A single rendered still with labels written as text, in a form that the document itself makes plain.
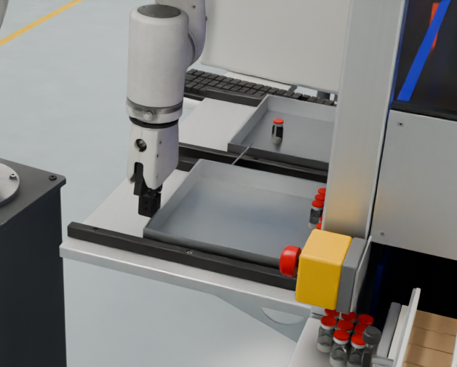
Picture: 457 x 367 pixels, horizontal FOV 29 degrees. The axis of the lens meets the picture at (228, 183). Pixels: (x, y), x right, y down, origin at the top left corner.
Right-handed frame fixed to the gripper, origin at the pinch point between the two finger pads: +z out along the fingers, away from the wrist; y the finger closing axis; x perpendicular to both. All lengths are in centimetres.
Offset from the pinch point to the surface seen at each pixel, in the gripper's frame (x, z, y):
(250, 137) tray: -5.0, 3.8, 39.0
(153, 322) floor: 30, 93, 84
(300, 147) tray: -15.2, 3.5, 38.9
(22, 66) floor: 172, 98, 250
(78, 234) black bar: 8.3, 3.4, -8.2
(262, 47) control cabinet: 8, 4, 90
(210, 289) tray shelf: -14.7, 4.8, -11.0
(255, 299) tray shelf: -21.6, 4.4, -11.0
